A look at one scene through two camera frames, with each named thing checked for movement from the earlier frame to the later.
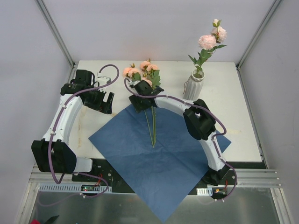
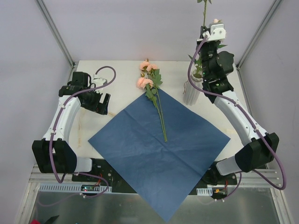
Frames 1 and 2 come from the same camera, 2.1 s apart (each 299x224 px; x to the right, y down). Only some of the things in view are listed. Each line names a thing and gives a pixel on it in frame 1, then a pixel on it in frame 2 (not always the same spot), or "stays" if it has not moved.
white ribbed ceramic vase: x=194 y=85 stays
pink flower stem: x=135 y=74 → x=204 y=12
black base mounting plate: x=220 y=181 stays
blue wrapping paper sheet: x=160 y=153 stays
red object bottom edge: x=35 y=221 stays
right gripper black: x=142 y=102 → x=209 y=43
